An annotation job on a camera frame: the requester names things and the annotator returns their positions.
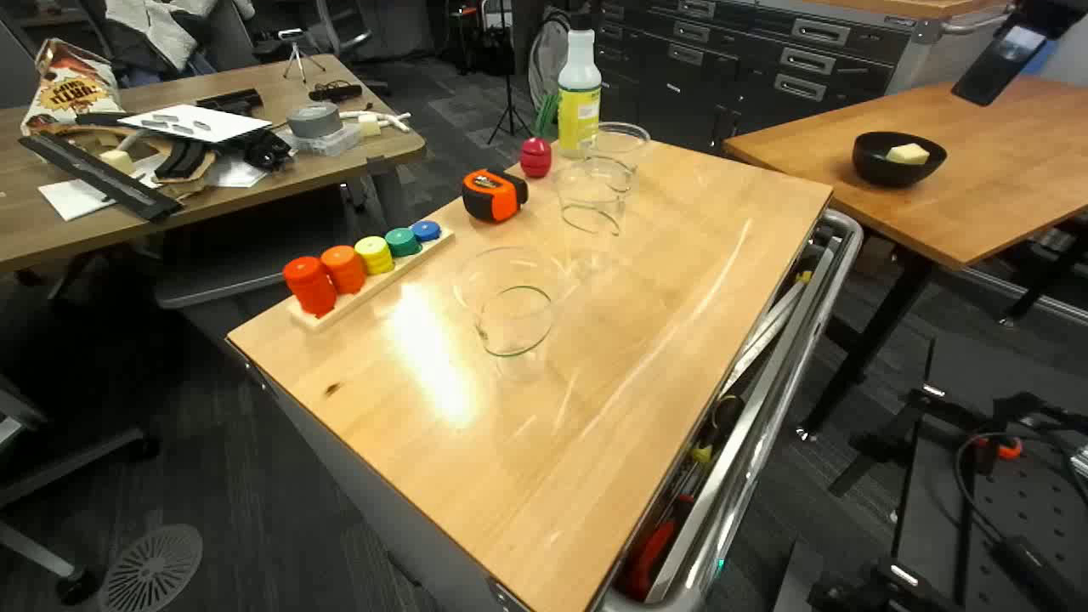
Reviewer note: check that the white paper sheet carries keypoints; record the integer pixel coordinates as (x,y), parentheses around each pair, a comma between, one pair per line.
(192,123)

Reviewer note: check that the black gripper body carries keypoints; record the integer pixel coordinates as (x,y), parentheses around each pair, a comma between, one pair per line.
(1041,19)

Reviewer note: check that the small white paper note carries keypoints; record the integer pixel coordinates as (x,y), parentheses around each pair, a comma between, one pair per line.
(71,198)

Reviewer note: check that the orange clamp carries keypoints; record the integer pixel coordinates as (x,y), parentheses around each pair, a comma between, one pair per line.
(1005,446)

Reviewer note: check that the wooden side table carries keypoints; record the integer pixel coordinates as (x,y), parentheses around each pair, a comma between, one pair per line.
(1008,173)

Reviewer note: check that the orange toy cylinder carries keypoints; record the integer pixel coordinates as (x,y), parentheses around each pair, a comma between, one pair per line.
(344,271)

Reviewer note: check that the yellow toy cylinder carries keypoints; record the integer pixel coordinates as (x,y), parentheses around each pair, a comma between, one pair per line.
(374,252)

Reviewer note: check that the pale yellow block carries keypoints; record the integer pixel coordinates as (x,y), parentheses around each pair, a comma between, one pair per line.
(906,154)

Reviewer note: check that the long wooden office desk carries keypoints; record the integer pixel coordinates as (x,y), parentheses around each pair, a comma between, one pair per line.
(34,222)

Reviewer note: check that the long black bar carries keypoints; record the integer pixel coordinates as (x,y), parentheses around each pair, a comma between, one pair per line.
(96,176)

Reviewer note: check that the white mesh standing fan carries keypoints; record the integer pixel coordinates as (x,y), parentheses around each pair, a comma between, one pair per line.
(545,55)

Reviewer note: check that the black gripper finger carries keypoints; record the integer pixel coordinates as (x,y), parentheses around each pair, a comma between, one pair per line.
(979,76)
(1002,82)

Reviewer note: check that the red toy cylinder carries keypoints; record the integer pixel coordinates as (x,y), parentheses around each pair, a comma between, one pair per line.
(311,286)

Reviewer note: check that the orange black tape measure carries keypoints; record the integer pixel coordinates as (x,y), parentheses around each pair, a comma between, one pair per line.
(492,194)

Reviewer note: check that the flat black remote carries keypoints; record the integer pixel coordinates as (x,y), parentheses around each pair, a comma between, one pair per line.
(224,101)

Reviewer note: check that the grey tape roll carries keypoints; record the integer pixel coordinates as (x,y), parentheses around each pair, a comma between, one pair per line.
(314,120)

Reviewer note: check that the blue toy cylinder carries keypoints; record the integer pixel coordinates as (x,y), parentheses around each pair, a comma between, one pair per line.
(425,231)

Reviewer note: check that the clear plastic cup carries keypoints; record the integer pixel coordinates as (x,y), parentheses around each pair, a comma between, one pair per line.
(513,328)
(637,139)
(592,219)

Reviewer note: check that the black device on desk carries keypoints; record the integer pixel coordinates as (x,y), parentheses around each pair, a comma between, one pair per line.
(267,148)

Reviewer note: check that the grey metal tool cart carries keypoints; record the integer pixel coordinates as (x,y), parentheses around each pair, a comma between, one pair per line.
(361,499)

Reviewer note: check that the red toy pepper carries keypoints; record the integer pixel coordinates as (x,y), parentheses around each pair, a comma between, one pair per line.
(536,159)

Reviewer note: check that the grey office chair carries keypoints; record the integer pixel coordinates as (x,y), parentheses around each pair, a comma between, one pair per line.
(249,258)

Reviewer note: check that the black bowl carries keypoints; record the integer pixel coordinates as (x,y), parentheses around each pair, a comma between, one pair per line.
(894,173)

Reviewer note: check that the orange snack bag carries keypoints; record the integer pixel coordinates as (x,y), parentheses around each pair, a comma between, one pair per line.
(68,89)

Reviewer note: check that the white yellow spray bottle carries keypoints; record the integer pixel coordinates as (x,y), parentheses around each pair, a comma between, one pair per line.
(580,106)

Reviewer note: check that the green toy cylinder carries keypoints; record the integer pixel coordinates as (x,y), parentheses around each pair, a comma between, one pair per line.
(403,244)

